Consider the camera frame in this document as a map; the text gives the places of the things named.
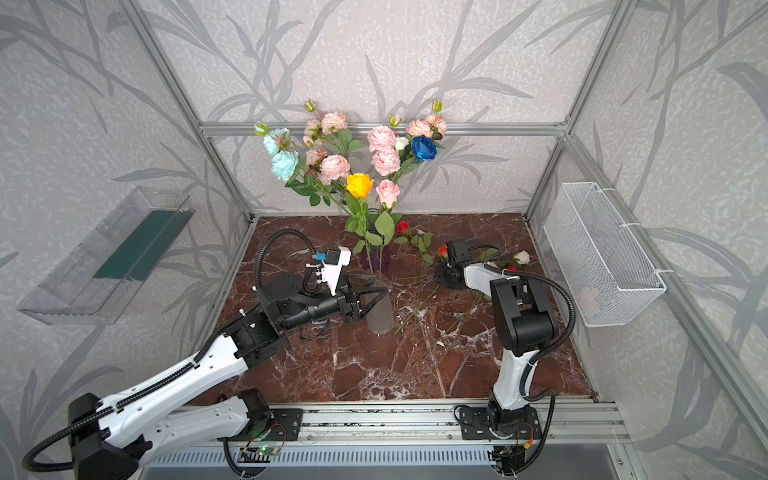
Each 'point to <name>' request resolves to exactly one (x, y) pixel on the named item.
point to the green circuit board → (255, 454)
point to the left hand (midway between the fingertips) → (383, 281)
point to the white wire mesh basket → (605, 275)
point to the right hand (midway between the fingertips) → (440, 267)
